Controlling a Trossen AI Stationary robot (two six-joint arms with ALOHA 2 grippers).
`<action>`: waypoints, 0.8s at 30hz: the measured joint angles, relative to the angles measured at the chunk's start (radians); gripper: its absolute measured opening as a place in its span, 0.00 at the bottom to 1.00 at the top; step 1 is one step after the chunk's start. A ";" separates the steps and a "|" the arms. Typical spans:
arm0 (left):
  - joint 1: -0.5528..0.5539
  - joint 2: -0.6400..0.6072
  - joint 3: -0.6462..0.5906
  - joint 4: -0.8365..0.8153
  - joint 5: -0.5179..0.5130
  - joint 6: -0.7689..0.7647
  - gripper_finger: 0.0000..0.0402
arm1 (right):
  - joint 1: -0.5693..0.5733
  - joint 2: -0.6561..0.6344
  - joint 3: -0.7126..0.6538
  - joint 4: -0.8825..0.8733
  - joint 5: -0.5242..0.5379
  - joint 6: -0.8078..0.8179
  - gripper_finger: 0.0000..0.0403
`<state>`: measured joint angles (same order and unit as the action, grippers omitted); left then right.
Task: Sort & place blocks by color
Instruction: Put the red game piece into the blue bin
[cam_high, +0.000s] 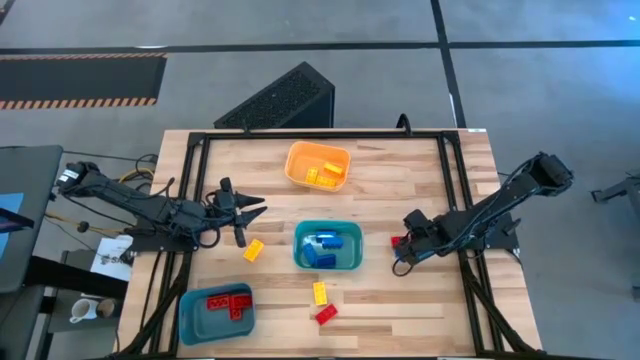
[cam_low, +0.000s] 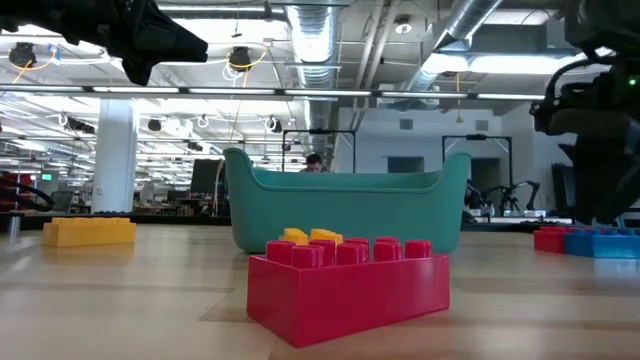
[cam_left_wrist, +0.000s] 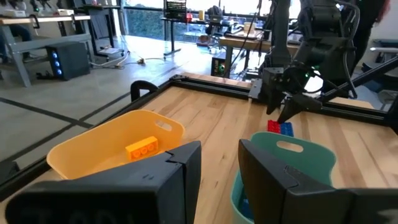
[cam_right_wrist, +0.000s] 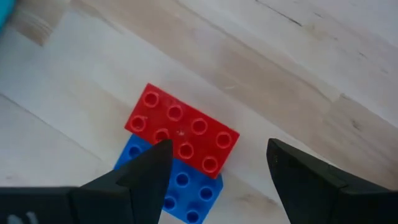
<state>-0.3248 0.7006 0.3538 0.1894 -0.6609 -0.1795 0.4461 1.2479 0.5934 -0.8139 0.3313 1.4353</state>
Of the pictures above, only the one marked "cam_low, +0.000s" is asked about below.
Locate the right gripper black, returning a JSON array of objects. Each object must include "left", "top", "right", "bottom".
[{"left": 528, "top": 58, "right": 640, "bottom": 226}]

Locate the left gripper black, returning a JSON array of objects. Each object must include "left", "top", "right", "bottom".
[{"left": 0, "top": 0, "right": 209, "bottom": 87}]

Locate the blue toy brick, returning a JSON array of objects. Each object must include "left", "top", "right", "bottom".
[{"left": 564, "top": 227, "right": 640, "bottom": 260}]

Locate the red toy brick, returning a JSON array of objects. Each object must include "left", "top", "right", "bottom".
[
  {"left": 245, "top": 236, "right": 452, "bottom": 349},
  {"left": 532, "top": 225, "right": 571, "bottom": 255}
]

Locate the yellow toy brick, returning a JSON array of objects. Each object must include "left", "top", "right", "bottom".
[
  {"left": 278, "top": 227, "right": 345, "bottom": 247},
  {"left": 41, "top": 216, "right": 138, "bottom": 249}
]

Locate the linear ceiling light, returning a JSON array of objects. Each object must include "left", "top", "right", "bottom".
[{"left": 0, "top": 83, "right": 546, "bottom": 104}]

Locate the white building column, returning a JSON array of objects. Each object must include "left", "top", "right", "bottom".
[{"left": 91, "top": 97, "right": 140, "bottom": 215}]

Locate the black monitor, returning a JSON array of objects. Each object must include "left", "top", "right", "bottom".
[{"left": 189, "top": 158, "right": 227, "bottom": 197}]

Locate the person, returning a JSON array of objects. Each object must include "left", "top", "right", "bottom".
[{"left": 298, "top": 152, "right": 330, "bottom": 174}]

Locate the green plastic bin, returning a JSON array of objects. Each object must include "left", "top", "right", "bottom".
[{"left": 222, "top": 146, "right": 473, "bottom": 255}]

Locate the black ceiling cable reel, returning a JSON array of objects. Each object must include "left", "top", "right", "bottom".
[
  {"left": 7, "top": 41, "right": 39, "bottom": 69},
  {"left": 228, "top": 45, "right": 254, "bottom": 72}
]

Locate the silver ventilation duct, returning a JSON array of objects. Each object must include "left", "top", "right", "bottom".
[{"left": 284, "top": 0, "right": 351, "bottom": 169}]

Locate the black aluminium table frame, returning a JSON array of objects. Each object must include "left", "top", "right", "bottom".
[{"left": 0, "top": 211, "right": 640, "bottom": 234}]

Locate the silver metal post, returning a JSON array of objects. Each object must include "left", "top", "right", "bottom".
[{"left": 6, "top": 212, "right": 22, "bottom": 241}]

